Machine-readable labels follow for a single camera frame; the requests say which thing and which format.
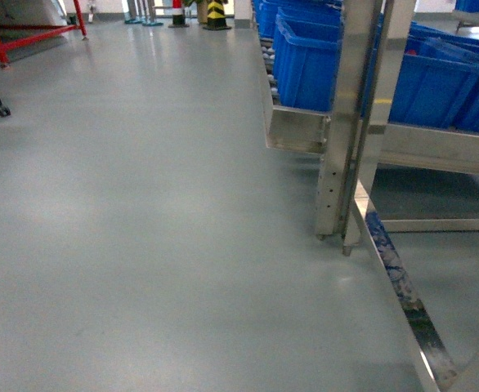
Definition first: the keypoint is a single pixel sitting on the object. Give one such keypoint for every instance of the red metal frame cart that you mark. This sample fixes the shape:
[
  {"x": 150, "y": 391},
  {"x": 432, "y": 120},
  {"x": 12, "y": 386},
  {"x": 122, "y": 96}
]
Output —
[{"x": 24, "y": 23}]

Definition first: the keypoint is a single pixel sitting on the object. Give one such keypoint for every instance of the yellow black striped bollard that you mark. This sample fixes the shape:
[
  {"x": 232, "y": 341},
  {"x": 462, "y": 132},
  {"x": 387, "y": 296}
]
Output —
[{"x": 216, "y": 16}]

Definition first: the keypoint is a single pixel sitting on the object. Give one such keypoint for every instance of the red white traffic cone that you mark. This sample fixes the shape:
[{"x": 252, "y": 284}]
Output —
[{"x": 178, "y": 15}]

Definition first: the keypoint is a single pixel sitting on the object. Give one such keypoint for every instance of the large blue plastic bin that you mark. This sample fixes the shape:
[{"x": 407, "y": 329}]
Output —
[{"x": 307, "y": 50}]

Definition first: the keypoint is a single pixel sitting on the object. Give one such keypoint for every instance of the stainless steel roller rack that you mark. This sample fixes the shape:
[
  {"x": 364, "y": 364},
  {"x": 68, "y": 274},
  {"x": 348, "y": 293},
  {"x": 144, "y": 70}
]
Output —
[{"x": 357, "y": 136}]

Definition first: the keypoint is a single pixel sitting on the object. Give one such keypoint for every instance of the blue bin right row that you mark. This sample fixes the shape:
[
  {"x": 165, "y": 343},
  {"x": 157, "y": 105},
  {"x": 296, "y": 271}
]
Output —
[{"x": 438, "y": 85}]

